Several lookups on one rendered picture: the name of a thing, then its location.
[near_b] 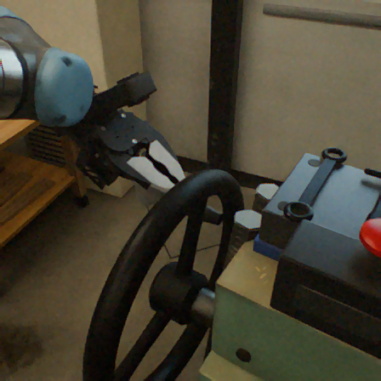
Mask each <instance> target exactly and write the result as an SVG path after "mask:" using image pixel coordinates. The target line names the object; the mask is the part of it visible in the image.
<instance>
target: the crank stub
mask: <svg viewBox="0 0 381 381"><path fill-rule="evenodd" d="M223 217H224V215H223V214H222V213H220V212H218V211H217V210H215V209H213V208H211V207H209V206H208V205H207V208H206V212H205V215H204V218H203V221H204V222H207V223H210V224H214V225H220V223H221V222H222V220H223Z"/></svg>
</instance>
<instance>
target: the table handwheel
mask: <svg viewBox="0 0 381 381"><path fill-rule="evenodd" d="M210 196H217V197H218V198H219V199H220V201H221V203H222V208H223V215H224V217H223V230H222V236H221V240H220V244H219V251H218V255H217V257H216V260H215V263H214V266H213V270H212V273H211V275H210V277H209V280H208V278H207V276H206V275H204V274H202V273H199V272H197V271H194V270H193V264H194V260H195V256H196V248H197V243H198V239H199V235H200V232H201V228H202V221H203V218H204V215H205V212H206V208H207V204H208V198H209V197H210ZM242 210H245V204H244V198H243V195H242V190H241V187H240V186H239V184H238V183H237V181H236V179H234V178H233V177H232V176H231V175H229V174H228V173H227V172H226V171H223V170H219V169H205V170H202V171H199V172H196V173H194V174H191V175H190V176H189V177H187V178H185V179H182V180H181V181H179V182H178V183H177V184H175V185H174V186H173V187H172V188H170V189H169V190H168V192H167V193H166V194H165V195H164V196H163V197H162V198H160V199H159V200H158V201H157V202H156V203H155V204H154V205H153V206H152V208H151V209H150V210H149V213H148V214H147V215H146V216H145V217H144V218H143V219H142V220H141V221H140V223H139V224H138V226H137V227H136V229H135V230H134V232H133V233H132V235H131V236H130V237H129V239H128V241H127V243H126V244H125V246H124V248H123V249H122V251H121V252H120V253H119V255H118V257H117V259H116V261H115V264H114V266H113V268H112V270H111V272H110V274H109V275H108V277H107V279H106V281H105V285H104V286H103V287H102V290H101V295H100V298H99V300H98V302H97V304H96V306H95V309H94V313H93V315H92V318H91V321H90V324H89V330H88V336H87V339H86V344H85V347H84V352H83V358H82V381H129V379H130V377H131V376H132V375H133V374H134V372H135V370H136V369H137V367H138V366H139V364H140V362H141V361H142V359H143V358H144V356H145V354H146V353H147V351H148V350H149V349H150V348H151V346H152V345H153V344H154V343H155V342H156V339H157V337H158V336H160V334H161V333H162V331H163V330H164V328H165V327H166V325H167V324H168V323H169V322H170V321H175V322H177V323H178V324H180V325H181V326H183V325H185V324H188V325H187V327H186V328H185V330H184V331H183V333H182V335H181V336H180V337H179V339H178V340H177V342H176V343H175V345H174V346H173V348H172V350H170V351H169V353H168V354H167V356H166V357H165V358H164V359H163V361H162V362H161V363H159V364H158V366H157V368H156V369H155V370H154V371H153V372H152V373H151V374H150V375H149V376H147V377H146V378H144V379H143V380H142V381H174V380H175V379H176V378H177V377H178V376H179V375H180V374H181V372H182V371H183V370H184V368H185V366H186V365H187V364H188V363H189V361H190V360H191V357H192V356H193V354H194V353H195V351H196V350H197V348H198V346H199V345H200V343H201V342H202V340H203V338H204V337H205V335H206V334H207V332H208V328H210V326H211V322H212V318H213V307H214V293H215V283H216V281H217V280H218V279H219V277H220V275H221V274H222V273H223V268H224V267H225V257H226V256H227V251H228V245H229V239H230V234H231V228H232V227H233V221H234V216H235V215H236V213H237V212H240V211H242ZM188 214H189V216H188V220H187V225H186V229H185V236H184V240H183V243H182V247H181V250H180V254H179V259H178V262H177V261H173V262H170V263H169V264H166V265H164V266H163V267H162V268H161V269H160V270H159V271H158V272H157V273H156V275H155V277H154V278H153V280H152V282H151V288H150V291H149V301H150V306H151V308H152V309H153V310H154V311H155V314H154V316H153V317H152V319H151V320H150V321H149V323H148V324H147V326H146V327H145V329H144V331H143V332H142V333H141V334H140V335H139V337H138V340H137V341H136V343H135V344H134V346H133V348H131V349H130V351H129V352H128V353H127V354H126V356H125V357H124V360H123V361H122V362H121V363H120V364H119V366H118V367H117V369H116V370H115V366H116V359H117V351H118V347H119V344H120V341H121V337H122V330H123V328H124V325H125V322H126V320H127V318H128V314H129V311H130V310H131V307H132V305H133V303H134V301H135V296H136V294H137V292H138V291H139V288H140V286H141V284H142V282H143V280H144V279H145V276H146V274H147V272H148V271H149V270H150V268H151V264H152V263H153V261H154V259H155V257H156V256H157V255H158V254H159V252H160V251H161V249H162V247H163V245H164V244H165V242H166V241H167V239H168V238H169V237H170V235H171V234H172V233H173V231H174V230H175V228H176V227H177V226H178V224H179V223H180V222H181V221H182V219H183V218H185V217H186V216H187V215H188Z"/></svg>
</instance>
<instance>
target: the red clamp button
mask: <svg viewBox="0 0 381 381"><path fill-rule="evenodd" d="M360 239H361V244H362V245H363V247H364V248H366V249H367V250H369V251H370V252H371V253H374V254H375V255H376V256H378V257H380V258H381V218H376V219H369V220H367V221H366V222H364V223H363V224H362V227H361V231H360Z"/></svg>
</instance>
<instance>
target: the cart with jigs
mask: <svg viewBox="0 0 381 381"><path fill-rule="evenodd" d="M40 124H41V122H39V121H36V120H29V119H17V120H9V121H1V120H0V249H1V247H3V246H4V245H6V244H7V243H8V242H9V241H11V240H12V238H13V237H14V236H15V235H16V234H17V233H19V232H20V231H21V230H23V229H24V228H25V226H27V225H28V224H29V223H30V222H31V221H32V220H33V219H34V218H36V216H38V214H40V213H41V212H42V211H43V210H44V209H45V208H46V207H47V206H48V205H49V204H51V202H52V201H53V200H54V199H55V198H57V197H59V196H60V195H61V194H62V193H63V192H64V191H65V190H66V189H67V188H68V187H69V186H71V189H72V193H73V196H74V200H75V202H76V204H77V205H78V206H80V207H82V208H85V207H86V206H87V205H88V204H89V199H88V198H87V197H86V196H85V195H84V194H86V193H87V190H86V185H85V180H84V177H83V173H82V171H81V170H80V169H79V168H78V167H77V166H76V165H75V164H76V162H77V159H78V156H79V149H78V145H77V144H76V143H74V142H73V141H72V140H71V139H70V138H69V137H68V136H67V134H65V135H63V136H61V137H60V141H61V144H62V147H63V152H64V155H65V165H66V168H62V167H59V166H55V165H53V164H47V163H44V162H39V161H37V160H34V159H31V158H28V157H24V156H20V155H17V154H14V153H12V152H9V151H3V150H4V149H6V148H7V147H9V146H10V145H12V144H13V143H14V142H15V141H16V140H18V139H20V138H21V137H23V136H24V135H26V134H28V133H30V132H31V131H32V130H33V129H34V128H36V127H38V126H39V125H40Z"/></svg>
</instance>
